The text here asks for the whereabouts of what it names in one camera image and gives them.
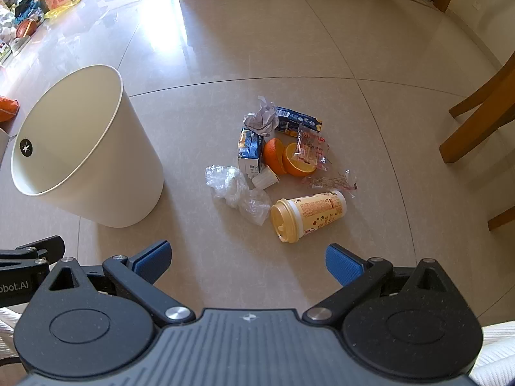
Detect yellow plastic bag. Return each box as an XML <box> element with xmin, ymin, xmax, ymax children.
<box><xmin>44</xmin><ymin>0</ymin><xmax>83</xmax><ymax>19</ymax></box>

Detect clear crinkled snack wrapper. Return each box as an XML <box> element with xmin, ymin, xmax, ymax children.
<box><xmin>300</xmin><ymin>169</ymin><xmax>359</xmax><ymax>198</ymax></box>

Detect white ribbed cloth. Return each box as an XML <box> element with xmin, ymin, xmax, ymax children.
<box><xmin>0</xmin><ymin>308</ymin><xmax>25</xmax><ymax>360</ymax></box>
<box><xmin>469</xmin><ymin>322</ymin><xmax>515</xmax><ymax>386</ymax></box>

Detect white trash bin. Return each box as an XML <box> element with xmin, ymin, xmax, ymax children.
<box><xmin>10</xmin><ymin>64</ymin><xmax>165</xmax><ymax>228</ymax></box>

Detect orange bag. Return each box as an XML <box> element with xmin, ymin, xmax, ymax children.
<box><xmin>0</xmin><ymin>96</ymin><xmax>20</xmax><ymax>122</ymax></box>

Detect wooden chair legs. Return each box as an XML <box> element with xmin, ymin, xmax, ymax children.
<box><xmin>438</xmin><ymin>50</ymin><xmax>515</xmax><ymax>232</ymax></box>

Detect clear plastic bag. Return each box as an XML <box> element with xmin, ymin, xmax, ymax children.
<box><xmin>204</xmin><ymin>164</ymin><xmax>272</xmax><ymax>226</ymax></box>

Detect clear red printed wrapper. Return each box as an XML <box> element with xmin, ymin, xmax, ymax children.
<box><xmin>296</xmin><ymin>124</ymin><xmax>331</xmax><ymax>170</ymax></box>

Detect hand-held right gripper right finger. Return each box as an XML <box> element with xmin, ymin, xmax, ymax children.
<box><xmin>303</xmin><ymin>243</ymin><xmax>459</xmax><ymax>324</ymax></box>

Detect blue white milk carton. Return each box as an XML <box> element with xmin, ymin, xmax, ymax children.
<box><xmin>237</xmin><ymin>127</ymin><xmax>264</xmax><ymax>175</ymax></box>

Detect basketball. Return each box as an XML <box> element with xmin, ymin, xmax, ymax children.
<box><xmin>16</xmin><ymin>19</ymin><xmax>39</xmax><ymax>39</ymax></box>

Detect yellow lidded drink cup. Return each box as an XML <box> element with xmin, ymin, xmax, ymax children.
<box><xmin>269</xmin><ymin>190</ymin><xmax>347</xmax><ymax>244</ymax></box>

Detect dark clothes pile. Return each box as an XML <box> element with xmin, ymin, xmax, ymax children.
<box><xmin>14</xmin><ymin>0</ymin><xmax>45</xmax><ymax>29</ymax></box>

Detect small white paper cup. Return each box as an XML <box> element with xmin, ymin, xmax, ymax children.
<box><xmin>252</xmin><ymin>167</ymin><xmax>281</xmax><ymax>189</ymax></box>

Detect white paper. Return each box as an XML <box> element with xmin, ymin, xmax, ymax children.
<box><xmin>243</xmin><ymin>96</ymin><xmax>280</xmax><ymax>136</ymax></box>

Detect blue juice carton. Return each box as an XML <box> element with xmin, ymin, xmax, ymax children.
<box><xmin>275</xmin><ymin>106</ymin><xmax>324</xmax><ymax>135</ymax></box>

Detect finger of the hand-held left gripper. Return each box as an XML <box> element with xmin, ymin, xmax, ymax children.
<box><xmin>0</xmin><ymin>235</ymin><xmax>66</xmax><ymax>268</ymax></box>

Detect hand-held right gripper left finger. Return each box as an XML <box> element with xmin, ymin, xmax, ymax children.
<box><xmin>48</xmin><ymin>240</ymin><xmax>198</xmax><ymax>326</ymax></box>

